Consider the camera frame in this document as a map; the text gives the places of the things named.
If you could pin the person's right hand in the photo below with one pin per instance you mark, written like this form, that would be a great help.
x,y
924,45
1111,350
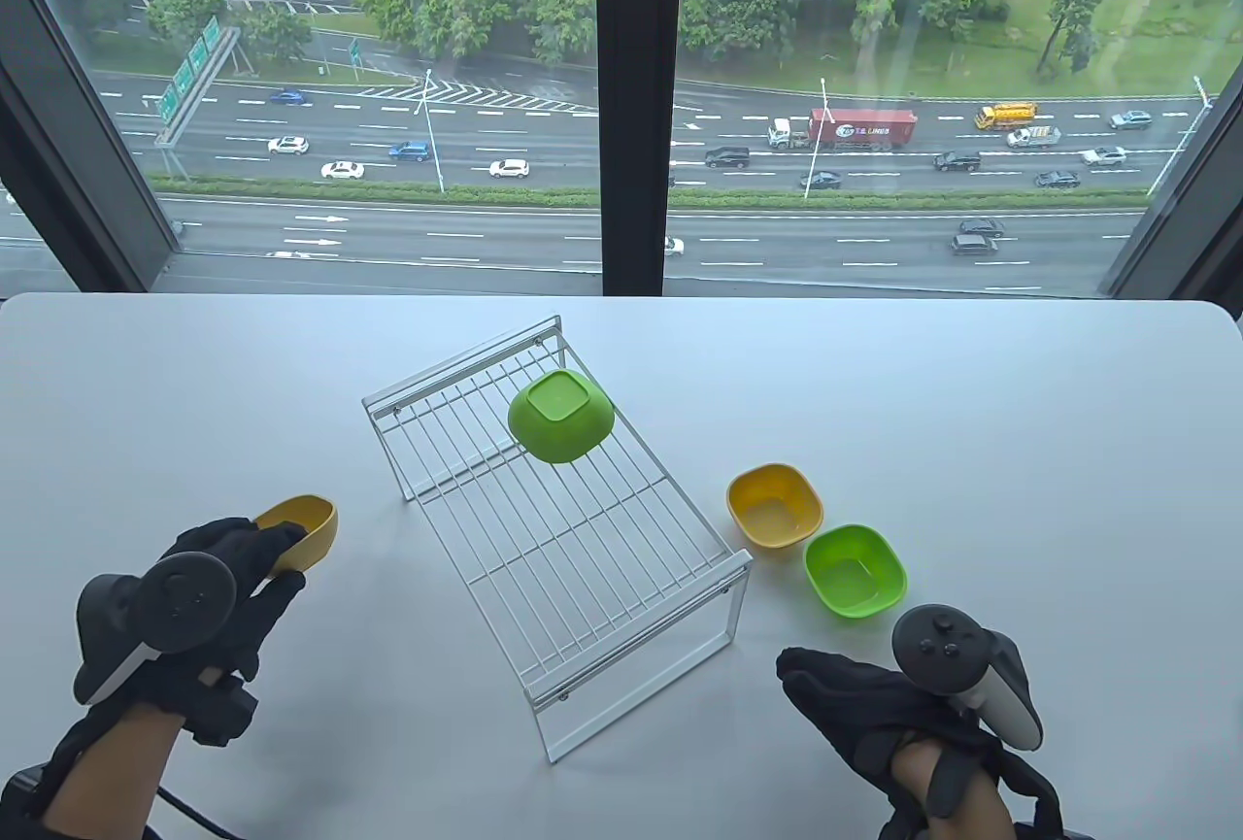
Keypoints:
x,y
855,714

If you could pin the person's left hand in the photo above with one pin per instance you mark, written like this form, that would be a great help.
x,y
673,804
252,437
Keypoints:
x,y
257,617

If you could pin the yellow small dish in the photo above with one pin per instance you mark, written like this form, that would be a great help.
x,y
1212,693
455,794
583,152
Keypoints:
x,y
775,510
311,529

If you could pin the green small dish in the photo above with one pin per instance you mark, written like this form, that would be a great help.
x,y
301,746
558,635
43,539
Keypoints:
x,y
855,568
563,422

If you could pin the person's left forearm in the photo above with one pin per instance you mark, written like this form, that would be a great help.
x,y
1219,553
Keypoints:
x,y
107,782

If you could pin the person's right forearm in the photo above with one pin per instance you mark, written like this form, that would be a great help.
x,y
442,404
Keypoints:
x,y
913,772

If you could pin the black left hand controller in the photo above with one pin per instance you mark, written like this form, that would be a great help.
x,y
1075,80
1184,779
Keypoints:
x,y
184,602

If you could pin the black hand controller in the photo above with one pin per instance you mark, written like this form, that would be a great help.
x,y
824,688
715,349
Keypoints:
x,y
184,602
937,651

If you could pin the black left wrist sensor box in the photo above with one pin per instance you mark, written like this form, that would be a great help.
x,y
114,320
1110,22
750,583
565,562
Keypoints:
x,y
223,709

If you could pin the black right hand controller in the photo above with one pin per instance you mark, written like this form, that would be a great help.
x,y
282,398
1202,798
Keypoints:
x,y
937,651

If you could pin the black left wrist camera band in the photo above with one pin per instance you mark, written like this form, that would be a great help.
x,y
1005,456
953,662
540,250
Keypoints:
x,y
19,791

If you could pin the black window frame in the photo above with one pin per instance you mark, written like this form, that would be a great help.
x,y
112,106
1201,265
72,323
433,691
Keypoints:
x,y
636,102

